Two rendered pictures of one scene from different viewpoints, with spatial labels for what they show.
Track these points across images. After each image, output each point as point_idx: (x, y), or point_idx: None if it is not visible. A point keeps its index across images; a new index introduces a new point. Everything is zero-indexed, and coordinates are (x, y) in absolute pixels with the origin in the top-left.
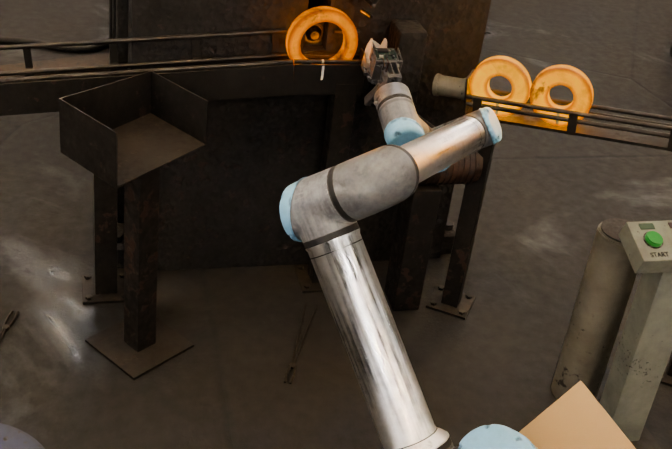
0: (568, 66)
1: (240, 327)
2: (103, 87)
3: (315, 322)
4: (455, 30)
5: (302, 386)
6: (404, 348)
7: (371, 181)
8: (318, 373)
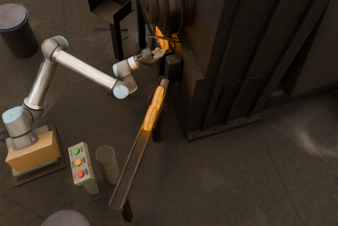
0: (150, 111)
1: None
2: None
3: (137, 99)
4: (189, 78)
5: (106, 97)
6: (40, 86)
7: (41, 46)
8: (113, 101)
